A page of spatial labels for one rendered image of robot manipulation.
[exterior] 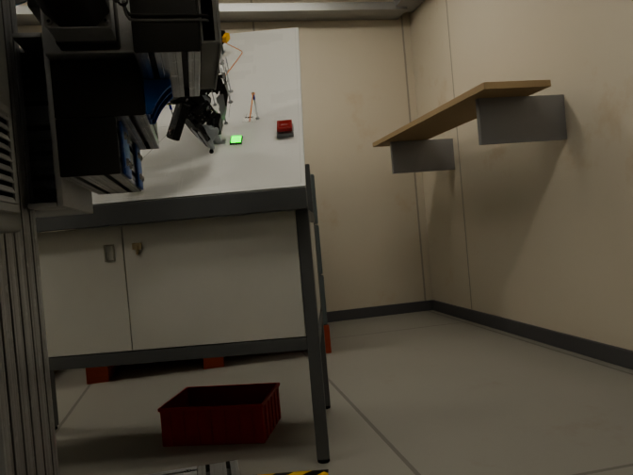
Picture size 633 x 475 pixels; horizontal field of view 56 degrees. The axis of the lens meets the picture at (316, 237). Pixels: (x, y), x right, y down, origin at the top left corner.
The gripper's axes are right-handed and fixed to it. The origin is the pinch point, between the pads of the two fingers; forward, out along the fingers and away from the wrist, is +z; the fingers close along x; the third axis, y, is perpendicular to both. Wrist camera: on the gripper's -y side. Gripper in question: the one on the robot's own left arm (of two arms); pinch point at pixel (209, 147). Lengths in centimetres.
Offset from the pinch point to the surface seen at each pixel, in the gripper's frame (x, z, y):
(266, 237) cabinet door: -22.4, 23.7, -8.9
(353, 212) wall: 157, 217, 111
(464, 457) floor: -85, 89, -18
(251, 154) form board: -3.9, 10.3, 9.2
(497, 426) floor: -78, 111, 1
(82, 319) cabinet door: 7, 17, -65
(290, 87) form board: 16.1, 14.0, 43.8
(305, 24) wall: 222, 104, 187
